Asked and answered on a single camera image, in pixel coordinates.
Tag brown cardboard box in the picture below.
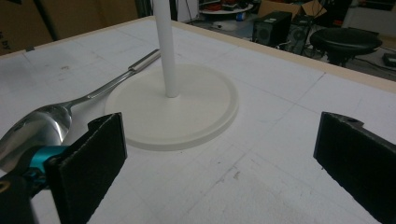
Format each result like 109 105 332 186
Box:
257 0 328 20

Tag black computer tower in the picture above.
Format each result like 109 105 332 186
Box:
252 11 292 49
286 15 312 55

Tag small black floor device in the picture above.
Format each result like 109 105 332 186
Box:
382 52 396 68

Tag round white table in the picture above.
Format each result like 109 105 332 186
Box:
199 2 255 16

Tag silver metal spoon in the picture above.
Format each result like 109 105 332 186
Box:
0 49 162 174

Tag white plastic bag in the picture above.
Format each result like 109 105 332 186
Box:
217 20 241 32

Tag black round stool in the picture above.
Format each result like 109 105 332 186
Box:
310 27 384 68

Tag white hook stand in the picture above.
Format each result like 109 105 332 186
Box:
105 0 240 152

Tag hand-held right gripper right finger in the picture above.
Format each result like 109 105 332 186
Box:
313 111 396 224

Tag large brown cardboard sheets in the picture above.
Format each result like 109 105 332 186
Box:
0 0 139 57

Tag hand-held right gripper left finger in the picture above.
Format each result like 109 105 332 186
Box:
29 112 128 224

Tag white grid mat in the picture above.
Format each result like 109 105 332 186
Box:
0 19 396 224

